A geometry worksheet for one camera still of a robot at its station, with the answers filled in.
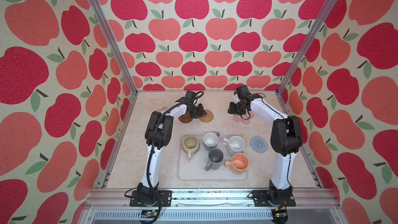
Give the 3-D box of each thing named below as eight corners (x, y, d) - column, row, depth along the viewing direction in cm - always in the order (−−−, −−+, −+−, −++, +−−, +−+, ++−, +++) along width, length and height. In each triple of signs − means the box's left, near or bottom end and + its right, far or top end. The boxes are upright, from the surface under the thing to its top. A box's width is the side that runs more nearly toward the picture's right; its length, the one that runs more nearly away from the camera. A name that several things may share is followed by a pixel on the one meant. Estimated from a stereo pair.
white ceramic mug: (223, 156, 89) (225, 149, 82) (222, 143, 95) (224, 135, 87) (242, 156, 89) (246, 149, 82) (239, 143, 95) (243, 135, 87)
